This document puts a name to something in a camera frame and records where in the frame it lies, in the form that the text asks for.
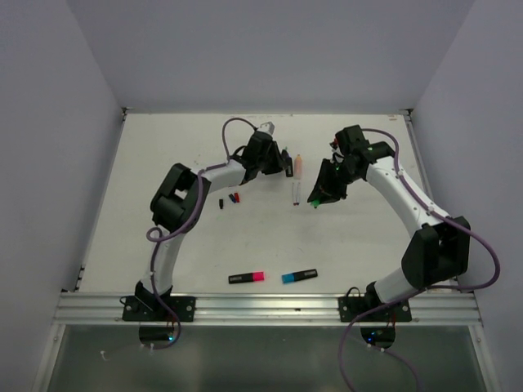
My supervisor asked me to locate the purple black highlighter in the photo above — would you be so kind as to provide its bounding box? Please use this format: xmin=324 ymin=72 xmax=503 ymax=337
xmin=285 ymin=155 xmax=294 ymax=178

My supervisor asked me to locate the pink black highlighter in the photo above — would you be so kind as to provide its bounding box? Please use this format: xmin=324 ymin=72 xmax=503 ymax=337
xmin=228 ymin=271 xmax=265 ymax=284

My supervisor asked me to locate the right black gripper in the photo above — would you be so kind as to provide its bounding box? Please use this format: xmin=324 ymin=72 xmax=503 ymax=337
xmin=309 ymin=157 xmax=360 ymax=204

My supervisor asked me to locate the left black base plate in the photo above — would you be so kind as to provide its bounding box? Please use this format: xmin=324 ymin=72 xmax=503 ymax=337
xmin=119 ymin=295 xmax=195 ymax=323

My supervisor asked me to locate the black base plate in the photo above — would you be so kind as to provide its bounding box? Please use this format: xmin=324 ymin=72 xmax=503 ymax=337
xmin=337 ymin=296 xmax=413 ymax=323
xmin=119 ymin=295 xmax=195 ymax=323

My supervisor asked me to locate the aluminium front rail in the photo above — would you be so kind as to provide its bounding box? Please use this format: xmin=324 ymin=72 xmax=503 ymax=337
xmin=52 ymin=292 xmax=481 ymax=327

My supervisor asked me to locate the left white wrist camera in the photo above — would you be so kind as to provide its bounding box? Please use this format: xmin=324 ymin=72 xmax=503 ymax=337
xmin=257 ymin=122 xmax=275 ymax=136

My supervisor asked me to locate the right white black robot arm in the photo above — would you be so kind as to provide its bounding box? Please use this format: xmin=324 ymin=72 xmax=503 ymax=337
xmin=307 ymin=125 xmax=470 ymax=321

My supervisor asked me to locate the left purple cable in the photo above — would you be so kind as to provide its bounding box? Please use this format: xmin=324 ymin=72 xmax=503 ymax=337
xmin=145 ymin=117 xmax=258 ymax=350

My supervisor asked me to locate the red pen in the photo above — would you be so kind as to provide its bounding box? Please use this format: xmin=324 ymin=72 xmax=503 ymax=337
xmin=292 ymin=182 xmax=299 ymax=206

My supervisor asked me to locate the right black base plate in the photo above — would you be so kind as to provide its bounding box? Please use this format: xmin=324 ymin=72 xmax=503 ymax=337
xmin=337 ymin=296 xmax=413 ymax=323

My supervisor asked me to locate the orange pink highlighter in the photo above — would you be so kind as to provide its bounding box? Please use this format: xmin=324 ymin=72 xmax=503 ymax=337
xmin=293 ymin=154 xmax=303 ymax=180

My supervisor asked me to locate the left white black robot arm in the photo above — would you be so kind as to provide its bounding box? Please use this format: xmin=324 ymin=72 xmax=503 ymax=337
xmin=135 ymin=122 xmax=288 ymax=321

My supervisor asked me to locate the blue black highlighter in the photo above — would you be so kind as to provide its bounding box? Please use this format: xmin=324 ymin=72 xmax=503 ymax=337
xmin=281 ymin=269 xmax=318 ymax=284

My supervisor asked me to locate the right aluminium side rail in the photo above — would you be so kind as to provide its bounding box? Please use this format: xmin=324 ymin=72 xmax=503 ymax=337
xmin=406 ymin=116 xmax=463 ymax=293

